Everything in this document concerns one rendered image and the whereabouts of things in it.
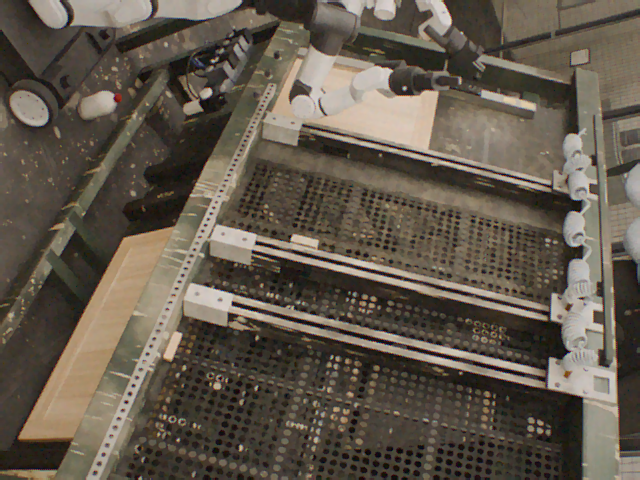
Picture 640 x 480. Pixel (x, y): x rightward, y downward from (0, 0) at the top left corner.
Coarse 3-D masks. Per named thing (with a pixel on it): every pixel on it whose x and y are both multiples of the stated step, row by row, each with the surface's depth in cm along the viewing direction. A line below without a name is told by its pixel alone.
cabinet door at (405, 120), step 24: (336, 72) 296; (408, 96) 291; (432, 96) 293; (312, 120) 275; (336, 120) 276; (360, 120) 278; (384, 120) 279; (408, 120) 281; (432, 120) 282; (408, 144) 272
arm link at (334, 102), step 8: (344, 88) 239; (312, 96) 242; (320, 96) 246; (328, 96) 241; (336, 96) 239; (344, 96) 238; (320, 104) 242; (328, 104) 241; (336, 104) 240; (344, 104) 239; (352, 104) 240; (320, 112) 243; (328, 112) 242; (336, 112) 243
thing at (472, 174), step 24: (288, 120) 264; (312, 144) 264; (336, 144) 262; (360, 144) 260; (384, 144) 262; (408, 168) 262; (432, 168) 260; (456, 168) 257; (480, 168) 260; (576, 168) 246; (504, 192) 260; (528, 192) 257; (552, 192) 255
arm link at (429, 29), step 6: (432, 18) 280; (426, 24) 282; (432, 24) 280; (438, 24) 278; (420, 30) 285; (426, 30) 278; (432, 30) 278; (438, 30) 281; (444, 30) 280; (450, 30) 282; (456, 30) 282; (426, 36) 285; (432, 36) 279; (438, 36) 279; (444, 36) 282; (450, 36) 281; (456, 36) 281; (438, 42) 280; (444, 42) 280; (450, 42) 282
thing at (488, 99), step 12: (300, 48) 301; (336, 60) 298; (348, 60) 299; (360, 60) 300; (444, 96) 297; (456, 96) 296; (468, 96) 294; (492, 96) 294; (504, 96) 295; (492, 108) 295; (504, 108) 294; (516, 108) 293; (528, 108) 292
